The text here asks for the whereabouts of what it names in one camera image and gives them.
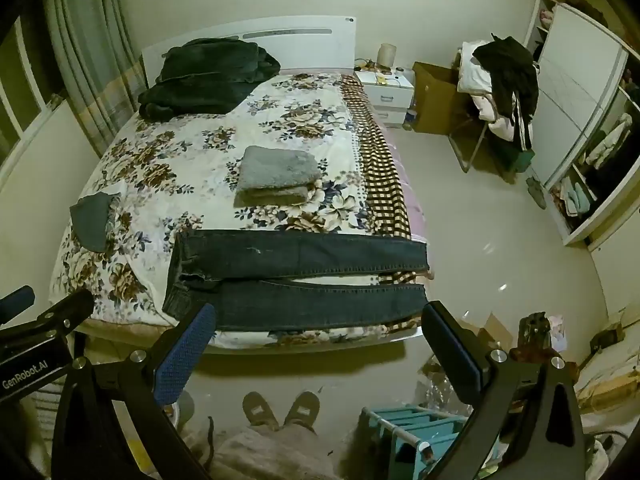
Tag white wardrobe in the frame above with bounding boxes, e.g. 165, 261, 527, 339
522, 0, 640, 247

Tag dark blue jeans pants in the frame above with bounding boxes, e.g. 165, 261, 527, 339
162, 229, 431, 333

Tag teal storage rack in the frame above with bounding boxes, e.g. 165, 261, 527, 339
360, 405, 482, 480

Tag pile of white clothes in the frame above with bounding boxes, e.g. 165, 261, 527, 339
457, 42, 518, 142

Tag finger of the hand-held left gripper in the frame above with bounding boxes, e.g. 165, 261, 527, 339
32, 288, 96, 335
0, 286, 36, 325

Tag folded grey towel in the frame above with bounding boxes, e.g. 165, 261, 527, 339
234, 146, 323, 207

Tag brown cardboard box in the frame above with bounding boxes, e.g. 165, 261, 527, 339
412, 61, 469, 135

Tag white radiator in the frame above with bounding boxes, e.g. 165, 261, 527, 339
27, 382, 66, 480

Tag small grey cloth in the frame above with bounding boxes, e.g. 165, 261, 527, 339
70, 192, 121, 252

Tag person's right slipper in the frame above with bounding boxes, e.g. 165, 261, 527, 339
284, 391, 321, 434

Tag white bed headboard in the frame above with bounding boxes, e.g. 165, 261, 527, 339
141, 16, 357, 92

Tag person's left slipper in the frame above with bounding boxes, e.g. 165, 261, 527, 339
242, 392, 281, 432

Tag grey-green curtain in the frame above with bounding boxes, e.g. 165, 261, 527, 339
42, 0, 147, 157

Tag window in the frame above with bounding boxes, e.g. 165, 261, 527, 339
0, 20, 63, 161

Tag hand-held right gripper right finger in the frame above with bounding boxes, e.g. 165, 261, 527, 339
421, 300, 586, 480

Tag black jacket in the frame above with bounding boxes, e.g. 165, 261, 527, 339
472, 35, 540, 151

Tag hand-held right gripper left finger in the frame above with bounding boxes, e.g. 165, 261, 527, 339
52, 302, 218, 480

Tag dark green jacket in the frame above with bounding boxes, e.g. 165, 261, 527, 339
137, 37, 282, 122

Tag dark slipper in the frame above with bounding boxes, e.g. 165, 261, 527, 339
526, 175, 549, 210

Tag white nightstand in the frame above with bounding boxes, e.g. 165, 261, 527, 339
356, 67, 416, 128

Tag person's slipper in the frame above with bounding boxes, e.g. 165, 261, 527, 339
284, 391, 321, 434
242, 392, 281, 432

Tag brown checked blanket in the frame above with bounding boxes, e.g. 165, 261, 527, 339
340, 75, 433, 333

